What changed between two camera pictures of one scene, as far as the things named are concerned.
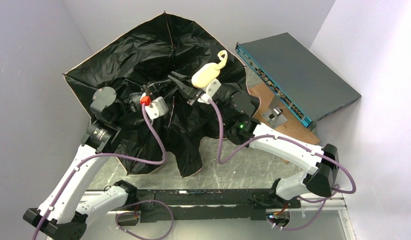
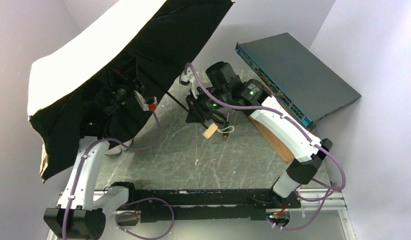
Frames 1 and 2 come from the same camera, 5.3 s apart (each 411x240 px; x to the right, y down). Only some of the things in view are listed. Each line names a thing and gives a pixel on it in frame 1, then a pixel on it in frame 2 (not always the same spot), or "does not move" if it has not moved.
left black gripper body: (149, 88) to (118, 98)
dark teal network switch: (308, 87) does not move
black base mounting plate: (240, 204) does not move
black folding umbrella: (171, 88) to (111, 81)
